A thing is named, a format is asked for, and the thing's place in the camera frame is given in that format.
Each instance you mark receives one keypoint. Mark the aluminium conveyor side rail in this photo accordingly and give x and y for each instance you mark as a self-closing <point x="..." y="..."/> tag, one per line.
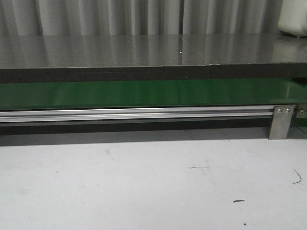
<point x="33" y="117"/>

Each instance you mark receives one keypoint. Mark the green conveyor belt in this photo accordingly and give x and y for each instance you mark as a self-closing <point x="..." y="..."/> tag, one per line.
<point x="146" y="93"/>

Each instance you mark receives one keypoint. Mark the black raised platform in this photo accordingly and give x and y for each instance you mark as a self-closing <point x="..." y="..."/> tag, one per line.
<point x="74" y="58"/>

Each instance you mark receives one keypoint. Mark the grey pleated curtain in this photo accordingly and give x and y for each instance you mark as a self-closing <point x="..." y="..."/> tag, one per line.
<point x="138" y="17"/>

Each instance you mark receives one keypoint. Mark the steel end bracket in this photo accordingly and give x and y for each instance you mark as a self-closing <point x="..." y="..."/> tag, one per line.
<point x="301" y="110"/>

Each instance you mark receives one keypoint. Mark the steel conveyor support bracket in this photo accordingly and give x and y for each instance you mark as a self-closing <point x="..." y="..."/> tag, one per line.
<point x="281" y="120"/>

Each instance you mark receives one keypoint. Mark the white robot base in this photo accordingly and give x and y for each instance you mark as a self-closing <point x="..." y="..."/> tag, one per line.
<point x="293" y="18"/>

